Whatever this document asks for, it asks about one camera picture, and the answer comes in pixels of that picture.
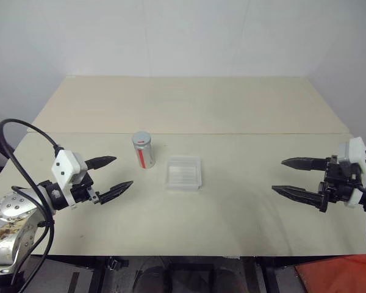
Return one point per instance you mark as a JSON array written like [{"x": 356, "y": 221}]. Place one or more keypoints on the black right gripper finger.
[
  {"x": 306, "y": 164},
  {"x": 302, "y": 196}
]

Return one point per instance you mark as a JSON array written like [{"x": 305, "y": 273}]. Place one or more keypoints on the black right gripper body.
[{"x": 335, "y": 186}]

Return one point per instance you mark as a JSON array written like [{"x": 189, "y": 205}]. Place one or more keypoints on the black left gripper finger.
[
  {"x": 114, "y": 193},
  {"x": 100, "y": 162}
]

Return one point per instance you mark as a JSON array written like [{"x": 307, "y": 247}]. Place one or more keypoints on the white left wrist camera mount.
[{"x": 64, "y": 163}]

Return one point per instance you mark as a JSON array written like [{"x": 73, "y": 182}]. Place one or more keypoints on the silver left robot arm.
[{"x": 10, "y": 207}]

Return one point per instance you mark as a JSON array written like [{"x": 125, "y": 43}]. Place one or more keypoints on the clear plastic tray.
[{"x": 183, "y": 174}]

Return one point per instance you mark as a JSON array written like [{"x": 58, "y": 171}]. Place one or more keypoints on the black metal table frame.
[{"x": 94, "y": 274}]

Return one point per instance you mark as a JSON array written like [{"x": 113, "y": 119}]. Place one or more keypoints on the silver metal clamp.
[{"x": 114, "y": 264}]

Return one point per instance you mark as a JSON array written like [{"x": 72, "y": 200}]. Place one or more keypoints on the orange sheet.
[{"x": 335, "y": 274}]

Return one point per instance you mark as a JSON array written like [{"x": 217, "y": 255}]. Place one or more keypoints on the red and white jar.
[{"x": 149, "y": 155}]

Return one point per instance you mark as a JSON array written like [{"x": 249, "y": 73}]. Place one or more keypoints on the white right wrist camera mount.
[{"x": 358, "y": 149}]

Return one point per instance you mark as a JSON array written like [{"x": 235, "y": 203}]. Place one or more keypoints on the grey jar lid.
[{"x": 141, "y": 138}]

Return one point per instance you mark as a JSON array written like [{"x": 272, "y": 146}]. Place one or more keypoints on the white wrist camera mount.
[
  {"x": 64, "y": 163},
  {"x": 358, "y": 149}
]

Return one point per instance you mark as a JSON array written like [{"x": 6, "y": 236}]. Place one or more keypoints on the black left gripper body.
[{"x": 82, "y": 192}]

